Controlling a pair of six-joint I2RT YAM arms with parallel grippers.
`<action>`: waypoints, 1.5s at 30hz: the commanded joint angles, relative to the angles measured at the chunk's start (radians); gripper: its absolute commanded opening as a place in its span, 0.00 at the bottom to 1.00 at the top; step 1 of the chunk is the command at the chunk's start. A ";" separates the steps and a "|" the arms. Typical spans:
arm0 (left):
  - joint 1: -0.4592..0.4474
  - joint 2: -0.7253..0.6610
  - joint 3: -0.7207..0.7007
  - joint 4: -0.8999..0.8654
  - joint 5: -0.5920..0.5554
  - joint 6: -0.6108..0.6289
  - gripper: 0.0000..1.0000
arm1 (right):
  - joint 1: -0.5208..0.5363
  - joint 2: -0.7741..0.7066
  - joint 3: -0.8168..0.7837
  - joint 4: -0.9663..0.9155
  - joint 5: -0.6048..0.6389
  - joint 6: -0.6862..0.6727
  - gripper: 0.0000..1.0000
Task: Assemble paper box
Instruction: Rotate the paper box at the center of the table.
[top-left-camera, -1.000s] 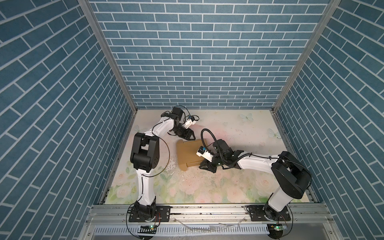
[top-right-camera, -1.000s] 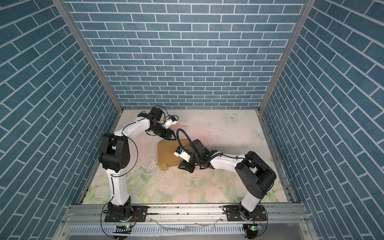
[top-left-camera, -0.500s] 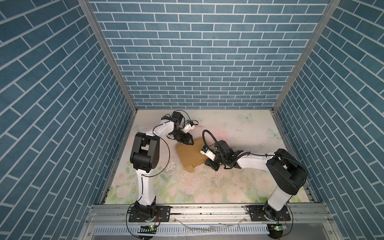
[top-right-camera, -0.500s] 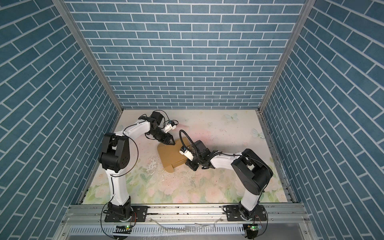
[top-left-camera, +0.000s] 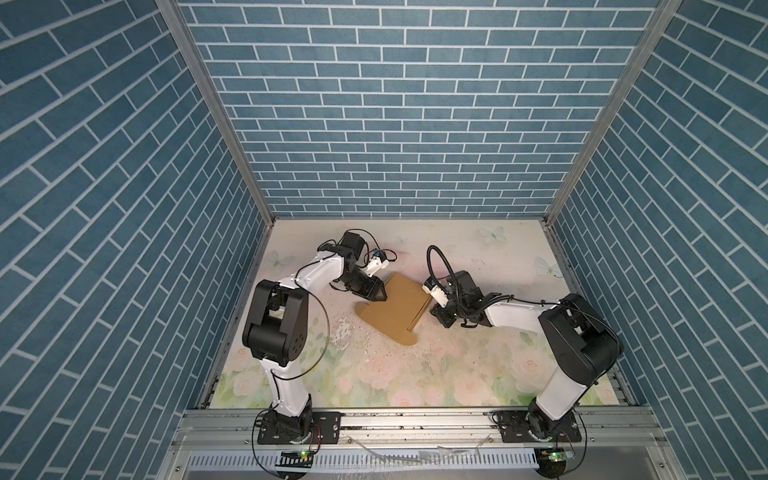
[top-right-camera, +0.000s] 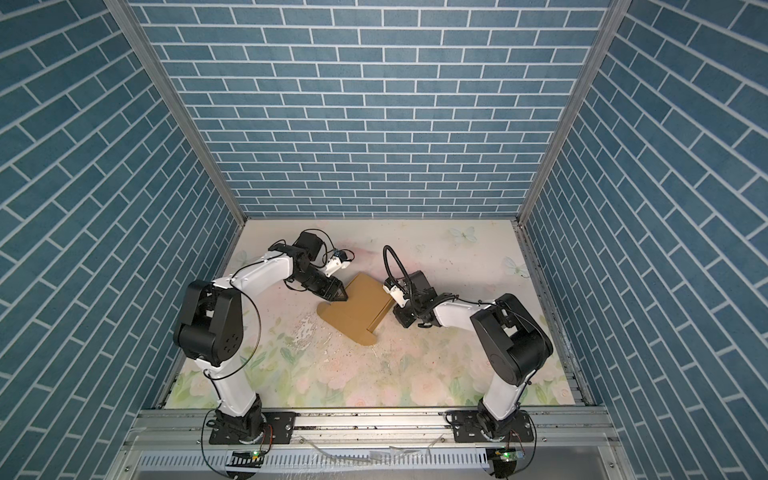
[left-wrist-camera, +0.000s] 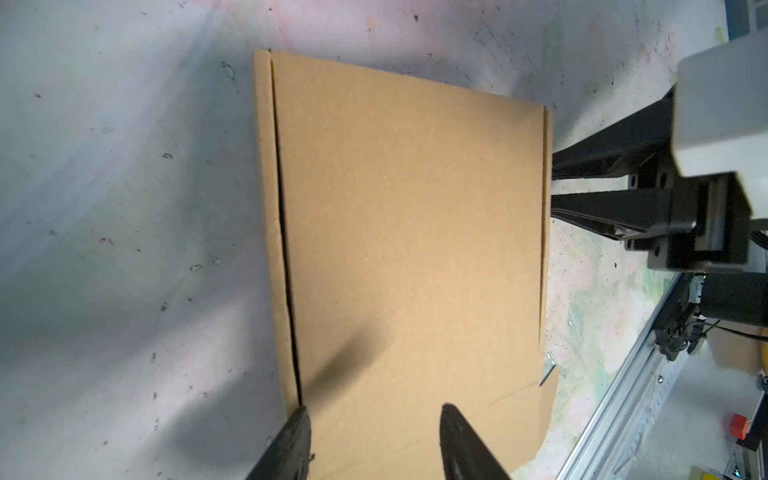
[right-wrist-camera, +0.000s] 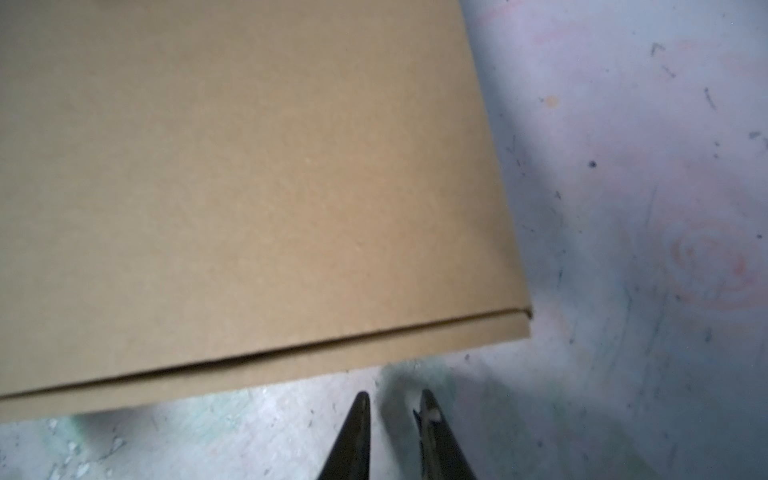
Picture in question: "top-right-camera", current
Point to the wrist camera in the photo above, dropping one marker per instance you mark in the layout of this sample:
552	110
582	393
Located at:
397	295
338	260

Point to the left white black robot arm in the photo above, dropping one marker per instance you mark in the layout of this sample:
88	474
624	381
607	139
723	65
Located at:
210	326

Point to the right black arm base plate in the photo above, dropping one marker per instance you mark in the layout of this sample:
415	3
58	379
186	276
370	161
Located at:
475	426

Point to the brown cardboard box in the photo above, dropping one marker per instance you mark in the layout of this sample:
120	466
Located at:
357	318

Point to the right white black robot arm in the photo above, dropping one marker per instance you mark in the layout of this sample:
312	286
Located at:
514	343

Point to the right green circuit board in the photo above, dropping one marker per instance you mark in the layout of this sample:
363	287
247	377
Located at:
506	455

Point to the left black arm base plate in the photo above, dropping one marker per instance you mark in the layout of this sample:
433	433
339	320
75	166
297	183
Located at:
263	427

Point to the white slotted cable duct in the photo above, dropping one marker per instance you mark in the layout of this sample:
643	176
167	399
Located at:
306	460

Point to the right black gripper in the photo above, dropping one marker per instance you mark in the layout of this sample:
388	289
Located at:
398	311

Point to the aluminium mounting rail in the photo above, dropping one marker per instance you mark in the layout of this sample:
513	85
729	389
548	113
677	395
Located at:
374	427

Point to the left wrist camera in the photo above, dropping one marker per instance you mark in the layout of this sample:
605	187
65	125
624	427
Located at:
338	260

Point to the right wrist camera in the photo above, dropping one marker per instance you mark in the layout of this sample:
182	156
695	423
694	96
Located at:
397	295

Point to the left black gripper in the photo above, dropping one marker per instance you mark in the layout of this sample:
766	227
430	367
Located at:
332	288

